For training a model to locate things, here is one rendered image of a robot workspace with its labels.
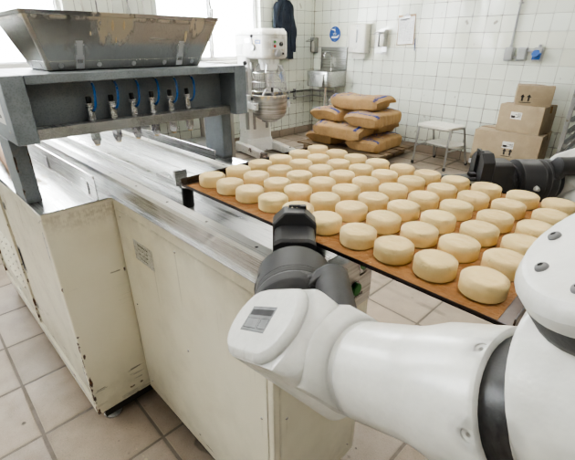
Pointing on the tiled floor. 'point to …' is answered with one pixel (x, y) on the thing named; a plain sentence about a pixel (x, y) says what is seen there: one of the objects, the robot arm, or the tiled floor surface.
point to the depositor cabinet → (75, 269)
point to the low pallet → (360, 151)
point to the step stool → (443, 139)
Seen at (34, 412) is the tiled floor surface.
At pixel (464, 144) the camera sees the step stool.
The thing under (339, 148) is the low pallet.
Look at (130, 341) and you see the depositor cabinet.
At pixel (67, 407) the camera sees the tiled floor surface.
